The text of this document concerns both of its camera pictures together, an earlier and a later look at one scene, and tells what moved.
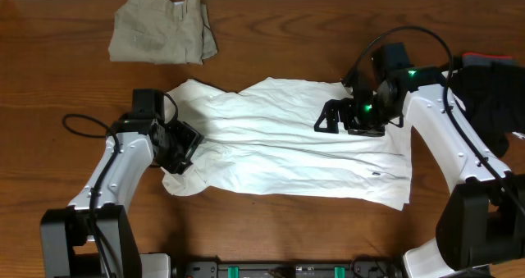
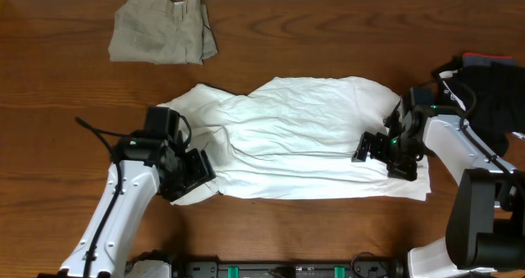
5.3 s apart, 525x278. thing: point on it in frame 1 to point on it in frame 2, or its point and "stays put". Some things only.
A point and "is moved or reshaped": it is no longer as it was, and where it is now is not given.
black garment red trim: x=490 y=88 stays put
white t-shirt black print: x=262 y=140 is moved or reshaped
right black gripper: x=346 y=106 to x=407 y=170
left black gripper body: x=178 y=144 to x=187 y=172
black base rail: x=366 y=268 stays put
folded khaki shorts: x=152 y=28 stays put
